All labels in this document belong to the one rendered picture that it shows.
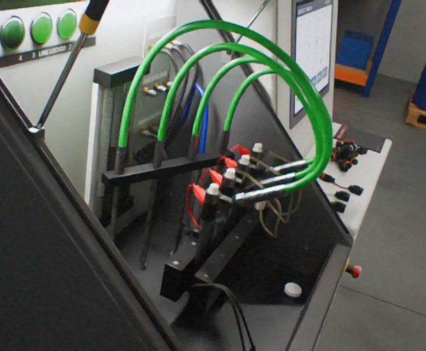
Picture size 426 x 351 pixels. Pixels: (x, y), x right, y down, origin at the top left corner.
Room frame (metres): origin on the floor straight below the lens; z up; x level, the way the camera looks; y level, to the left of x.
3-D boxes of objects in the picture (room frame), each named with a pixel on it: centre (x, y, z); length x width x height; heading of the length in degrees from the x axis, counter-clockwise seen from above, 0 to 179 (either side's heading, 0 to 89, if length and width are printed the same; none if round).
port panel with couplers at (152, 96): (1.13, 0.17, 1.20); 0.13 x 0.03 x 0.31; 161
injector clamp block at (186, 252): (0.93, -0.04, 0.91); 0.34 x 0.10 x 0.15; 161
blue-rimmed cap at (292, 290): (0.97, -0.23, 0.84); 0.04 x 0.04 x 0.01
